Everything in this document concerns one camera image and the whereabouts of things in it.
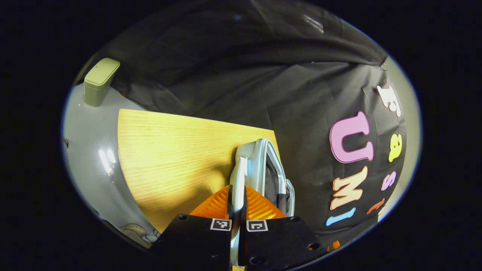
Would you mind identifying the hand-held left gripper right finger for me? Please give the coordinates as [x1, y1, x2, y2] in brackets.
[238, 185, 328, 271]

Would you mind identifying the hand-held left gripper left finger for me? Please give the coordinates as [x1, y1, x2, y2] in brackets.
[151, 184, 233, 271]

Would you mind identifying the light blue suitcase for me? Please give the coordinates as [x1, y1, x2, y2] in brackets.
[229, 138, 296, 264]

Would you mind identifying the pale patterned object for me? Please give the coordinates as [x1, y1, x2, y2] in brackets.
[120, 223, 162, 245]

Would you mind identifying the black backdrop cloth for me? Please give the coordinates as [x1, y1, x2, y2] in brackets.
[96, 0, 409, 249]

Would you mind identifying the olive green bin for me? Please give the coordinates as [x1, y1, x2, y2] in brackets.
[83, 57, 121, 108]

